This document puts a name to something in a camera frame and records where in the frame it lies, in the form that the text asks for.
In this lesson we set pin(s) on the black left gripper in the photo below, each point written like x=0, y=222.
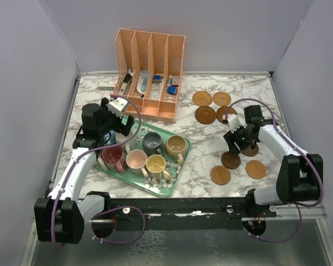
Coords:
x=105, y=111

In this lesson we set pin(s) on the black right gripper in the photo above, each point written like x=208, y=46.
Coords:
x=231, y=138

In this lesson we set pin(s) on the dark walnut coaster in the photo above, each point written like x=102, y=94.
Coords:
x=230, y=161
x=251, y=151

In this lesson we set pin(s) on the light orange wooden coaster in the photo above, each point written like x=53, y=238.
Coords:
x=220, y=175

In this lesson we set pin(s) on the brown wooden ringed coaster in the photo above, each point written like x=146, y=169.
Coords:
x=221, y=111

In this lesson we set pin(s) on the woven rattan coaster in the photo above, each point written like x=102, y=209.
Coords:
x=202, y=98
x=222, y=98

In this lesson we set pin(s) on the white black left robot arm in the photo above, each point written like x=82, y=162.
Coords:
x=61, y=217

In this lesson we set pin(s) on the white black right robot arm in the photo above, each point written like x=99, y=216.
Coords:
x=300, y=178

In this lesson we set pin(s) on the beige grey mug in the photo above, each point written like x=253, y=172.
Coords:
x=129, y=141

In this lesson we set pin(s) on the light blue mug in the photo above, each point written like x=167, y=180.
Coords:
x=109, y=138

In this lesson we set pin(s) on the dark grey blue mug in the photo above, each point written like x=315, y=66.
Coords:
x=152, y=144

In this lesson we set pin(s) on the maroon red mug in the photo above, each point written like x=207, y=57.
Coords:
x=114, y=158

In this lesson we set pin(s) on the pink mug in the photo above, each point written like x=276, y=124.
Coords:
x=136, y=161

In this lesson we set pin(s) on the green mug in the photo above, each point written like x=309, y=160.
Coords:
x=97, y=160

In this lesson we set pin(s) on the yellow mug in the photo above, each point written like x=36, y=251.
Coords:
x=156, y=165

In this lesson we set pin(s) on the blue correction tape package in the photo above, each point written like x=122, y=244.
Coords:
x=142, y=82

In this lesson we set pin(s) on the small white staples box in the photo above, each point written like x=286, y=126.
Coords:
x=107, y=84

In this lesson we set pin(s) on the black white stapler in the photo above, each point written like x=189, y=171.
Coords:
x=126, y=84

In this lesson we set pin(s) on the tan brown mug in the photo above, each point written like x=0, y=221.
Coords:
x=176, y=147

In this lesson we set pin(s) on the white packaged item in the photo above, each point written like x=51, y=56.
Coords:
x=156, y=87

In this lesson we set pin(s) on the blue stamp box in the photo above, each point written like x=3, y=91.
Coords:
x=172, y=90

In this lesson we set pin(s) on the orange plastic desk organizer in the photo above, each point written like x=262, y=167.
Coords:
x=157, y=53

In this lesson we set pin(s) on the green floral tray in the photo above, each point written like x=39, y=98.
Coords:
x=161, y=188

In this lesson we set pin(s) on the red white small box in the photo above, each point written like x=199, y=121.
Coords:
x=173, y=80

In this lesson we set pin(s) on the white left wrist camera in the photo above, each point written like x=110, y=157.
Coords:
x=118, y=106

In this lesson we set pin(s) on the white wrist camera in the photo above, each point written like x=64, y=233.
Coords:
x=234, y=123
x=118, y=106

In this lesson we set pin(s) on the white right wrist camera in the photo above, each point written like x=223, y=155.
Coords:
x=234, y=123

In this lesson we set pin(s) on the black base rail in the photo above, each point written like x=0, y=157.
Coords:
x=171, y=214

